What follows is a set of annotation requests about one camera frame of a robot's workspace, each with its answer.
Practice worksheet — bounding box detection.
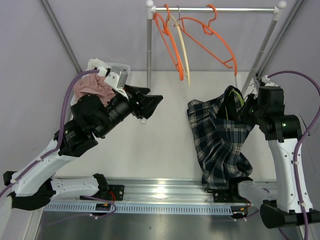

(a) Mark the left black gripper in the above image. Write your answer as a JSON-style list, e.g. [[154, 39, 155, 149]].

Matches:
[[95, 84, 163, 138]]

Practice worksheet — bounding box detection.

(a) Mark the green hanger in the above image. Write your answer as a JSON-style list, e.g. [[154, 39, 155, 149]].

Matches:
[[224, 88, 245, 120]]

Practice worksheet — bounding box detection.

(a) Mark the navy plaid skirt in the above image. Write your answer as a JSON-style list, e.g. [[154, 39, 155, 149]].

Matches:
[[186, 85, 254, 192]]

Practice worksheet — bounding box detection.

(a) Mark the pink garment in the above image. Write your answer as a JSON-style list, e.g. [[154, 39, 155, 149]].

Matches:
[[73, 73, 116, 106]]

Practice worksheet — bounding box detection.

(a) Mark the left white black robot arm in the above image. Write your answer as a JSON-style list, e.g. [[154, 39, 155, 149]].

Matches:
[[3, 85, 164, 211]]

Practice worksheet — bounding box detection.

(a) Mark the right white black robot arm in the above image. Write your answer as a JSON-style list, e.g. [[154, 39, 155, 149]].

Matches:
[[228, 85, 320, 229]]

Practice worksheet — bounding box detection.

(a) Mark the left orange hanger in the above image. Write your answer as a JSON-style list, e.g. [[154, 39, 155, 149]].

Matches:
[[152, 4, 184, 81]]

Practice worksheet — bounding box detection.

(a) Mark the orange hanger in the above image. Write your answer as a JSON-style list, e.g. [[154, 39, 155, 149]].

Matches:
[[177, 3, 238, 77], [152, 4, 184, 81]]

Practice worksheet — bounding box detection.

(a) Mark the cream hanger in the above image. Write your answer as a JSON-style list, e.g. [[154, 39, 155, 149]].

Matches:
[[169, 14, 191, 87]]

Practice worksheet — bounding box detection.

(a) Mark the right orange hanger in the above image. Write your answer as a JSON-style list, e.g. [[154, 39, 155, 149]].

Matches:
[[177, 3, 238, 77]]

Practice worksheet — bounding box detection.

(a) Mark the white plastic basket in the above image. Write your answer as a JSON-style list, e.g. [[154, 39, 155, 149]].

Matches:
[[70, 58, 131, 107]]

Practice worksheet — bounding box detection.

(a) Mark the white cloth in basket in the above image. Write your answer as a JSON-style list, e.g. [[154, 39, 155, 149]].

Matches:
[[86, 58, 111, 71]]

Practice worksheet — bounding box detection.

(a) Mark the silver clothes rack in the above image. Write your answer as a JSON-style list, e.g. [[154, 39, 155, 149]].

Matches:
[[139, 0, 288, 125]]

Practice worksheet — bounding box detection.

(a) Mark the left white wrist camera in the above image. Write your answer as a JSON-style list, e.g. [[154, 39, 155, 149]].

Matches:
[[97, 64, 131, 99]]

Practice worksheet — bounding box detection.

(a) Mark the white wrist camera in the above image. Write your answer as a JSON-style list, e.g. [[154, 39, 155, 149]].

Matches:
[[97, 64, 131, 99], [253, 75, 279, 99]]

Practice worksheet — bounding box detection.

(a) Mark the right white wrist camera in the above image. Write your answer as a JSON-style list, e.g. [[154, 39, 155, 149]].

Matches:
[[253, 75, 279, 99]]

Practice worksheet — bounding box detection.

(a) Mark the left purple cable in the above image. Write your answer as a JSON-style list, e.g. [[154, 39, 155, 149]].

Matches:
[[0, 69, 118, 226]]

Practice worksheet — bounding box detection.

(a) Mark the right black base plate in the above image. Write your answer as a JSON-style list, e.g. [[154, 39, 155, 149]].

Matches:
[[212, 184, 246, 203]]

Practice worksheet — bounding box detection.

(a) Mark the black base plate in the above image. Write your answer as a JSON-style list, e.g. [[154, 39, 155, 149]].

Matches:
[[212, 184, 246, 203], [91, 184, 125, 201]]

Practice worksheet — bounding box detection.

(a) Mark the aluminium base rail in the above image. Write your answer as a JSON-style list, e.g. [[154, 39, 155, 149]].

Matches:
[[50, 176, 242, 205]]

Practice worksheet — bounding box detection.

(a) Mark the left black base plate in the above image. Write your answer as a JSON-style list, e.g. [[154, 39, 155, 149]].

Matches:
[[91, 184, 125, 201]]

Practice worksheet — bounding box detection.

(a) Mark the white slotted cable duct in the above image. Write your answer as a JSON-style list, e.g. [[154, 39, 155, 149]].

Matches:
[[44, 202, 233, 216]]

